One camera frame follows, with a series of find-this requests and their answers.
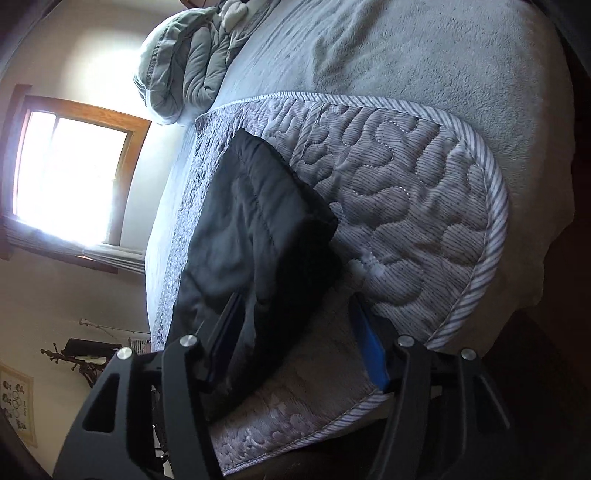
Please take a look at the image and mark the purple quilted bed runner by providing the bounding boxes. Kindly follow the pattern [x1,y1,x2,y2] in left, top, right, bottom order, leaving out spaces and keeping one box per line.
[145,92,509,475]

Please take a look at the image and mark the black quilted pants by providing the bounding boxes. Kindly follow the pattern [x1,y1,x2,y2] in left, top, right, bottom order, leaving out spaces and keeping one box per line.
[167,129,342,422]

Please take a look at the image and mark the left wooden framed window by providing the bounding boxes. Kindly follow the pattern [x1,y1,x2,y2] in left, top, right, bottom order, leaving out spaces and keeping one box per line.
[1,84,151,274]

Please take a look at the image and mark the wall picture poster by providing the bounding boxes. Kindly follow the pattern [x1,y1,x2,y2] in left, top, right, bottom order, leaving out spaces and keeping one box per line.
[0,364,37,448]

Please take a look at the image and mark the grey bed sheet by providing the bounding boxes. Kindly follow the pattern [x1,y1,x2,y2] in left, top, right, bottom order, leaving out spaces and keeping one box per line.
[143,0,578,342]

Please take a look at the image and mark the wooden coat rack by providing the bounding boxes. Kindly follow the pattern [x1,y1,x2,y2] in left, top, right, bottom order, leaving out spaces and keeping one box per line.
[40,338,121,388]

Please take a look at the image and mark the folded grey comforter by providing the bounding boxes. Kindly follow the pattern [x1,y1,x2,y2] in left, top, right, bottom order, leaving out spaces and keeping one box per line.
[133,1,279,125]

